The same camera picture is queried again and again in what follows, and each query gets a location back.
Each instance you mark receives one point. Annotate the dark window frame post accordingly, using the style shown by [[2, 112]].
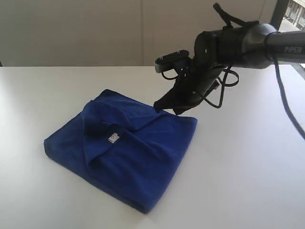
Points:
[[279, 11]]

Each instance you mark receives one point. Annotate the white towel label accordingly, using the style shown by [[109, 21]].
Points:
[[113, 138]]

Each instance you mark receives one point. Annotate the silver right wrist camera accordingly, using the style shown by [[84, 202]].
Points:
[[175, 60]]

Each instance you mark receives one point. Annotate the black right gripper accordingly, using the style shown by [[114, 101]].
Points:
[[190, 90]]

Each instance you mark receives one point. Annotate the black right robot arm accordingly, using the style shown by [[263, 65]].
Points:
[[254, 46]]

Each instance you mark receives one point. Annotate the blue microfiber towel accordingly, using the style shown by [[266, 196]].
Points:
[[139, 166]]

